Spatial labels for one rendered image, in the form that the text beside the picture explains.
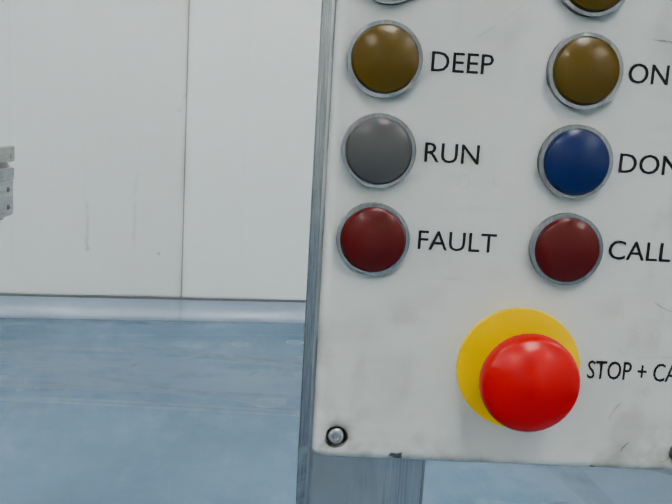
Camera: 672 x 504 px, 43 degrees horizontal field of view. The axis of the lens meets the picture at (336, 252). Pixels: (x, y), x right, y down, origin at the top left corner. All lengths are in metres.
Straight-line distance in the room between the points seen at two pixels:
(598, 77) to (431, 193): 0.08
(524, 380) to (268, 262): 3.76
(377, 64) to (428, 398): 0.14
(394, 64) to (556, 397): 0.14
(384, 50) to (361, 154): 0.04
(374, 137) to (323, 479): 0.19
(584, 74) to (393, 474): 0.22
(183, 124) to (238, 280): 0.78
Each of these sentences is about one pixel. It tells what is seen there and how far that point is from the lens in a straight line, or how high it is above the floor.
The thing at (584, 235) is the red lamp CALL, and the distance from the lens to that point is 0.36.
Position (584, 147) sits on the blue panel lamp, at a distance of 0.35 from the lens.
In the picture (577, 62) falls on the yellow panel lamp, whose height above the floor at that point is 1.07.
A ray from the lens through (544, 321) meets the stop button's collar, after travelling 0.37.
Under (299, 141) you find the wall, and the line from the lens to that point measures 4.03.
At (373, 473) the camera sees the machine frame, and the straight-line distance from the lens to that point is 0.45.
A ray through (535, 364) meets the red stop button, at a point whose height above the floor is 0.95.
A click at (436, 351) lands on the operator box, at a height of 0.95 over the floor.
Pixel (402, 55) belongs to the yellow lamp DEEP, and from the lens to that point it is 0.34.
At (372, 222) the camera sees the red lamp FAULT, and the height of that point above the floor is 1.00.
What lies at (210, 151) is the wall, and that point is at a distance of 4.01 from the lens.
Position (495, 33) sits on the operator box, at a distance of 0.35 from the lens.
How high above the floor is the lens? 1.05
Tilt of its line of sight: 10 degrees down
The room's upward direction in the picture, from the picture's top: 3 degrees clockwise
